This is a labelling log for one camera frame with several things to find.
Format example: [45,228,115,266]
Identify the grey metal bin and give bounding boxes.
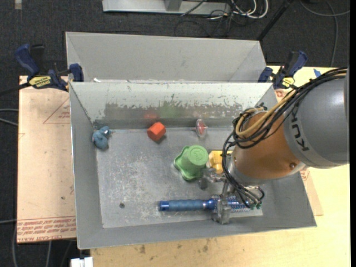
[65,31,318,250]

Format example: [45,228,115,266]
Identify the orange-red block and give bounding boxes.
[146,121,167,142]

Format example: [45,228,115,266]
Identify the blue toy animal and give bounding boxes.
[91,125,112,151]

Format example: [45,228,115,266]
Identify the clear and red spinning top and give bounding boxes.
[195,118,209,138]

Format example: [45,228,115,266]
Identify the green plastic cup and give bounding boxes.
[173,144,210,181]

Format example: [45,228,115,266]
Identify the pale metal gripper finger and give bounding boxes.
[211,194,233,225]
[198,167,225,191]

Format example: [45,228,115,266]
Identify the brown cardboard board, red print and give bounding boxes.
[16,75,324,244]

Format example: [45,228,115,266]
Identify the blue metal flashlight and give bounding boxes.
[158,195,252,214]

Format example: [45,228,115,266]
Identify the yellow toy block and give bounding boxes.
[207,150,232,175]

